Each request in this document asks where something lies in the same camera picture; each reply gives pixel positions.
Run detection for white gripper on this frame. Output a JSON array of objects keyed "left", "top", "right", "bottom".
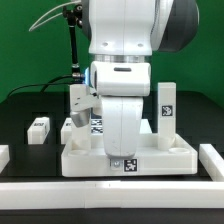
[{"left": 91, "top": 61, "right": 151, "bottom": 168}]

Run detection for white desk top tray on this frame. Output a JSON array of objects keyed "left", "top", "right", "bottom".
[{"left": 61, "top": 133, "right": 198, "bottom": 177}]

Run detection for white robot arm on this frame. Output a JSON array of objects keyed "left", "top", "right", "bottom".
[{"left": 82, "top": 0, "right": 199, "bottom": 167}]

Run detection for white front obstacle bar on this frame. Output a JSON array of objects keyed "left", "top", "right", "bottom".
[{"left": 0, "top": 181, "right": 224, "bottom": 210}]

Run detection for white obstacle bar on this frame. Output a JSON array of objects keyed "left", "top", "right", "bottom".
[
  {"left": 0, "top": 181, "right": 224, "bottom": 210},
  {"left": 199, "top": 144, "right": 224, "bottom": 182},
  {"left": 0, "top": 145, "right": 10, "bottom": 173}
]

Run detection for white marker tag plate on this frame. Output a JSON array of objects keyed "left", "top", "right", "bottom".
[{"left": 91, "top": 118, "right": 152, "bottom": 134}]

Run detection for white right obstacle bar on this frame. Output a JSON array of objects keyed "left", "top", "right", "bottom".
[{"left": 199, "top": 144, "right": 224, "bottom": 182}]

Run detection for white left obstacle bar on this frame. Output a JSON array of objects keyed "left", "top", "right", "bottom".
[{"left": 0, "top": 145, "right": 10, "bottom": 173}]

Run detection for black cable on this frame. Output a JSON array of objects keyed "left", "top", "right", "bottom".
[{"left": 6, "top": 74, "right": 86, "bottom": 99}]

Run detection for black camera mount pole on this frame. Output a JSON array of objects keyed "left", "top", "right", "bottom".
[{"left": 63, "top": 4, "right": 85, "bottom": 84}]

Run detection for white cables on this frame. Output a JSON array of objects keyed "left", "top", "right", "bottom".
[{"left": 28, "top": 0, "right": 84, "bottom": 33}]

